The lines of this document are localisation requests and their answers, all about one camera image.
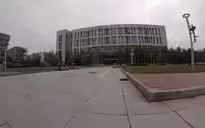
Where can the large curved grey building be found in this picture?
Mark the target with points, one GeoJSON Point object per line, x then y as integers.
{"type": "Point", "coordinates": [116, 40]}

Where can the parked vehicles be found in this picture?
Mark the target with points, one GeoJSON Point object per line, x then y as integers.
{"type": "Point", "coordinates": [66, 67]}

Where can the grey stone slab plaza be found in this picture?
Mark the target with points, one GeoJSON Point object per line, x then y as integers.
{"type": "Point", "coordinates": [73, 96]}

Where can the grey stone kerb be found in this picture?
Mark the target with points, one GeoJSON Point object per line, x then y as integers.
{"type": "Point", "coordinates": [146, 90]}

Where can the green grass strip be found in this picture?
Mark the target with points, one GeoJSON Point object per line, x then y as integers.
{"type": "Point", "coordinates": [163, 68]}

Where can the raised reddish paved platform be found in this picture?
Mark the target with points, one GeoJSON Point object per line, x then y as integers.
{"type": "Point", "coordinates": [176, 80]}

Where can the row of dark trees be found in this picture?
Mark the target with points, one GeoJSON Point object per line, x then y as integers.
{"type": "Point", "coordinates": [180, 56]}

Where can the low grey building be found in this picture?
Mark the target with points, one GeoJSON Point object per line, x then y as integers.
{"type": "Point", "coordinates": [16, 53]}

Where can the tall grey lamp post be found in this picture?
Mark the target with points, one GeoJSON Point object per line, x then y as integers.
{"type": "Point", "coordinates": [191, 43]}

